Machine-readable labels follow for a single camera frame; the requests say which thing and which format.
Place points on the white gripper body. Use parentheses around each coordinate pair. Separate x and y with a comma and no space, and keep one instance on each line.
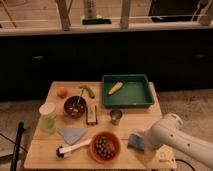
(149,151)

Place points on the blue sponge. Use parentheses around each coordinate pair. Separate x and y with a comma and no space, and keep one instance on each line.
(136,142)

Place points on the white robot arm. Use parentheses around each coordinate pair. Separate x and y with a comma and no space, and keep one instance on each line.
(166,131)

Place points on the green plastic tray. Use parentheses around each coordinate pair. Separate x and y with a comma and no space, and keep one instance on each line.
(134,93)

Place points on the small metal cup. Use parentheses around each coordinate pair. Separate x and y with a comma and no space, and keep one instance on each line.
(115,116)

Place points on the orange bowl with nuts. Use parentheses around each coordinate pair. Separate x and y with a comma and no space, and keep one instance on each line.
(104,147)

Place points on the yellow corn cob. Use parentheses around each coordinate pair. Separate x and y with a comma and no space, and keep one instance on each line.
(115,88)

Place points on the small brown wooden box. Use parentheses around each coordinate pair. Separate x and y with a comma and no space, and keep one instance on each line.
(91,116)

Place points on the wooden folding table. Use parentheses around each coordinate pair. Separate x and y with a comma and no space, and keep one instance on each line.
(42,150)

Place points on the grey triangular cloth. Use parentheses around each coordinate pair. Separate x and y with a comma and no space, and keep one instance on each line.
(72,135)

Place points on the metal spoon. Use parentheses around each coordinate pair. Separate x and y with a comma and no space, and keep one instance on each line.
(76,106)

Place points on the dark brown bowl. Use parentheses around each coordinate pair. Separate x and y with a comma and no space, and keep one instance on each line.
(69,106)

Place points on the white dish brush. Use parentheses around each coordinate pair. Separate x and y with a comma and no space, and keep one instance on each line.
(63,152)

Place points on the orange fruit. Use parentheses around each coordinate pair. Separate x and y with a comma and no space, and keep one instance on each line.
(62,92)

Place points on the jar with green liquid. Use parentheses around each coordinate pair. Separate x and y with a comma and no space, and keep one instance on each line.
(48,117)

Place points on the black pole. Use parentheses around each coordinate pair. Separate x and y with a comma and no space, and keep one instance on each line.
(17,145)

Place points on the green base white post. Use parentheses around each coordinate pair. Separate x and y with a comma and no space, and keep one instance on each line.
(90,14)

